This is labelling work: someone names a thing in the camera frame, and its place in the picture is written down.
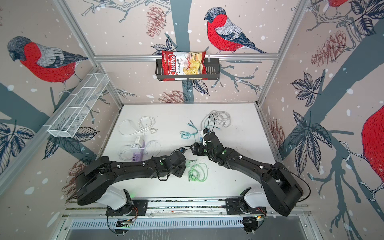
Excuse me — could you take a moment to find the light green cable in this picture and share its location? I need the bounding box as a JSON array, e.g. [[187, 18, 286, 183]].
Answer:
[[185, 160, 209, 183]]

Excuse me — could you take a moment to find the purple power socket strip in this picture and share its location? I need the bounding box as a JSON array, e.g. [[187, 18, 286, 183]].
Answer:
[[131, 142, 145, 162]]

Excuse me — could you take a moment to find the white charger adapter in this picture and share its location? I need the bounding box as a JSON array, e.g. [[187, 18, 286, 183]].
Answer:
[[134, 136, 143, 147]]

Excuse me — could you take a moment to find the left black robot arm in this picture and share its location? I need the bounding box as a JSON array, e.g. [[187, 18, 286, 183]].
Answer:
[[75, 147, 186, 210]]

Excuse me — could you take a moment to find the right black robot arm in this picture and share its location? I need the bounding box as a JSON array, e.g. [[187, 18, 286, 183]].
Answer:
[[190, 132, 304, 217]]

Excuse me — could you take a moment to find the red cassava chips bag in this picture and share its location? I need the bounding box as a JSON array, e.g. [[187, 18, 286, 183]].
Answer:
[[162, 51, 207, 81]]

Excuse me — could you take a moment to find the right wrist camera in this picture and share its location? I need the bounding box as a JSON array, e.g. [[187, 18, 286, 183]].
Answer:
[[200, 129, 210, 146]]

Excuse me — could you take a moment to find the grey power strip cord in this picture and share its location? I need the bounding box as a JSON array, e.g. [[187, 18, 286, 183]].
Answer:
[[200, 109, 232, 130]]

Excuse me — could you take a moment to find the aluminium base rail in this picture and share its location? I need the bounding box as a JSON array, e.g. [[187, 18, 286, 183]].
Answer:
[[65, 198, 311, 217]]

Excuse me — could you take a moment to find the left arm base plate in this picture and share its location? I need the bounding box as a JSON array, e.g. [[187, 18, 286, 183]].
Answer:
[[106, 200, 149, 217]]

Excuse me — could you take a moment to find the purple socket white cord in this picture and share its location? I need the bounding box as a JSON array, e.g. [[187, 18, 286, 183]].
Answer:
[[118, 116, 157, 136]]

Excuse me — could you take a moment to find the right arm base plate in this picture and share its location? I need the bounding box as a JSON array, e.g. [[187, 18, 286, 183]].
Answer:
[[222, 199, 267, 216]]

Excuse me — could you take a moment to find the black wall basket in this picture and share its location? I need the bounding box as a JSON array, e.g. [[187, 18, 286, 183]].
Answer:
[[155, 58, 221, 82]]

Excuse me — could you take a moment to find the white wire mesh basket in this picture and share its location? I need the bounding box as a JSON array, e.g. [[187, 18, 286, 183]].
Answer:
[[48, 73, 110, 138]]

